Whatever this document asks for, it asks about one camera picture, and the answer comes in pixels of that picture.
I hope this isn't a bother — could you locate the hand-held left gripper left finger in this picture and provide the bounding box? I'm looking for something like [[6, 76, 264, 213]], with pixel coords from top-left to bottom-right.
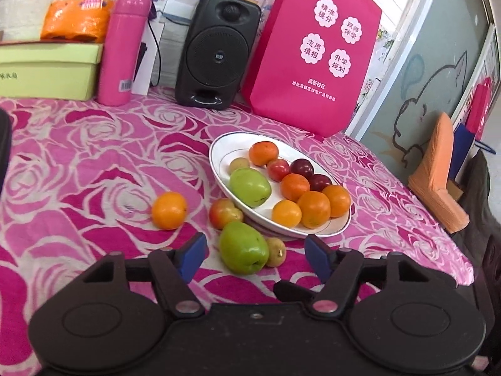
[[80, 232, 207, 318]]

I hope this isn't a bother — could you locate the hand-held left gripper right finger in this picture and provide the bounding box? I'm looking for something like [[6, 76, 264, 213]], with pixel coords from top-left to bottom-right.
[[305, 234, 433, 318]]

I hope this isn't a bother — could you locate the small brown-green fruit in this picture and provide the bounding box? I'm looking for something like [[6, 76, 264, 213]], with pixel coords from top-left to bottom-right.
[[265, 237, 287, 268]]

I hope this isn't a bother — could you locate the large orange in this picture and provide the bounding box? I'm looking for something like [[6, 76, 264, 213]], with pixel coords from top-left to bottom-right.
[[297, 190, 332, 229]]

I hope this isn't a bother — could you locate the green apple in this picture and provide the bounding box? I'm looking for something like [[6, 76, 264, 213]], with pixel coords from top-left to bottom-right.
[[229, 168, 272, 209], [219, 220, 271, 275]]

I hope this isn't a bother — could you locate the red and yellow apple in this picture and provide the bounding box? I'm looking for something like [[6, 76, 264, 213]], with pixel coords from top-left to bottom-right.
[[209, 198, 244, 230]]

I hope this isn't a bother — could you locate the small yellow orange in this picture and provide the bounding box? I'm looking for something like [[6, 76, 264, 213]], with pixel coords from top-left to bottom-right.
[[271, 200, 303, 227]]

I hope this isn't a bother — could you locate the dark red plum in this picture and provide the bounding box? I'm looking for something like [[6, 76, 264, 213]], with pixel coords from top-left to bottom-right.
[[308, 174, 331, 192], [290, 158, 315, 178]]

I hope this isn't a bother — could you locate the small red peach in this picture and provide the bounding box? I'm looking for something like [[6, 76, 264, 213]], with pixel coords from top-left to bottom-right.
[[267, 159, 291, 183]]

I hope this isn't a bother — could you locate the white plate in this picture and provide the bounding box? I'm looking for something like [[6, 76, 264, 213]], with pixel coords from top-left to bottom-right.
[[209, 131, 352, 239]]

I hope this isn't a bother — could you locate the orange fabric seat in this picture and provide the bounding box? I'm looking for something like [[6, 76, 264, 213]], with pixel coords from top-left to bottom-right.
[[408, 112, 470, 235]]

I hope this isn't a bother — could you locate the pink rose tablecloth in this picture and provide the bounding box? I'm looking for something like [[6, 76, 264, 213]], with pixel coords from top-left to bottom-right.
[[0, 86, 480, 376]]

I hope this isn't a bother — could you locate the pink tote bag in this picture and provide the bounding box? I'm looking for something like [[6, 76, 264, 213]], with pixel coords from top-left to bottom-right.
[[240, 0, 383, 138]]

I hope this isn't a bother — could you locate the dark cloth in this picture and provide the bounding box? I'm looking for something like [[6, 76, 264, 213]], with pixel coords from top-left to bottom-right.
[[458, 151, 501, 376]]

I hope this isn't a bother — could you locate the white carton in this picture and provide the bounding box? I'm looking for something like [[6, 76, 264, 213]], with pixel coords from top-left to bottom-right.
[[131, 19, 165, 97]]

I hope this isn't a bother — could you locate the blue paper bag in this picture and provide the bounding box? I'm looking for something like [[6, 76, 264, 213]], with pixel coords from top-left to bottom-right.
[[450, 123, 476, 181]]

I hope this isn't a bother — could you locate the floral wallpaper strip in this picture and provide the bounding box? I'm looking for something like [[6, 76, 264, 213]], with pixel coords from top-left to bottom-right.
[[362, 19, 396, 106]]

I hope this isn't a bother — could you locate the black speaker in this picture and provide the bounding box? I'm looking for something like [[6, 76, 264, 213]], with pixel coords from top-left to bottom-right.
[[175, 0, 262, 110]]

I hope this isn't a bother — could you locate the dark object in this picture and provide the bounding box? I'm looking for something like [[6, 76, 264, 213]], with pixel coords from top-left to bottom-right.
[[0, 110, 12, 189]]

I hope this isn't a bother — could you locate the pink paper bag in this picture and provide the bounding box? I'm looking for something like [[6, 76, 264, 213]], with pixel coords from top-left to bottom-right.
[[466, 78, 492, 142]]

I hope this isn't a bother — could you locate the pink thermos bottle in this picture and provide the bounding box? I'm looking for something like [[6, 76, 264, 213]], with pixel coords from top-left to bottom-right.
[[98, 0, 152, 106]]

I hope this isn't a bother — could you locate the glass door with cartoon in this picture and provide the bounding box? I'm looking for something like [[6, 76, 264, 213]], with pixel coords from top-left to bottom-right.
[[358, 0, 492, 189]]

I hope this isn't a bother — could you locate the green box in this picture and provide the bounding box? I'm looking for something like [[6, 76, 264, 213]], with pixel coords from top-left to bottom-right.
[[0, 42, 104, 101]]

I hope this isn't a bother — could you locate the orange snack package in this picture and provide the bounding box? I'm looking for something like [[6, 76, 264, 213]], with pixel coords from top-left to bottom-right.
[[40, 0, 125, 44]]

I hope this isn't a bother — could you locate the black cable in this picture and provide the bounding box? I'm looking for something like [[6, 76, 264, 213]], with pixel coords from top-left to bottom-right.
[[147, 19, 163, 87]]

